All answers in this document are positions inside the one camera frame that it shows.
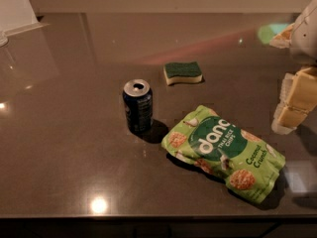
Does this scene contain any dark blue pepsi can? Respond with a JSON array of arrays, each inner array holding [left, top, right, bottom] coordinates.
[[122, 79, 153, 134]]

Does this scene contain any green and yellow sponge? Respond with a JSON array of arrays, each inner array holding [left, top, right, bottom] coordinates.
[[163, 61, 202, 85]]

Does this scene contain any green rice chips bag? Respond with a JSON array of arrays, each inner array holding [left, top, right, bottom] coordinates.
[[161, 105, 285, 204]]

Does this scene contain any white object at left edge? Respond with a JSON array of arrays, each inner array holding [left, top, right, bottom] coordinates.
[[0, 0, 47, 47]]

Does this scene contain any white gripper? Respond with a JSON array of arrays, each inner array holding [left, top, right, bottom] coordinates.
[[269, 0, 317, 135]]

